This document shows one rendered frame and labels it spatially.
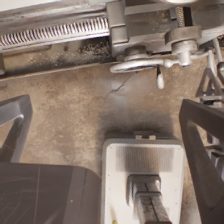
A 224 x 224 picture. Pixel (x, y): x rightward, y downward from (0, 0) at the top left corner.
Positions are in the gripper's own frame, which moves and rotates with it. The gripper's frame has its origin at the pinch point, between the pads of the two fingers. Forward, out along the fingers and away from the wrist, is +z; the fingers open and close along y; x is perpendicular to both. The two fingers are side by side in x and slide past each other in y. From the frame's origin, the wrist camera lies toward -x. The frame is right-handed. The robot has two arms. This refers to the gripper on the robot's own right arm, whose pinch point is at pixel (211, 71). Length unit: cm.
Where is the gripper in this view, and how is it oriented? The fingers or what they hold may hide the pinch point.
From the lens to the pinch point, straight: 59.4
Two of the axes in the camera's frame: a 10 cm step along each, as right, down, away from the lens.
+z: -1.4, -9.8, -1.0
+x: -6.9, 0.2, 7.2
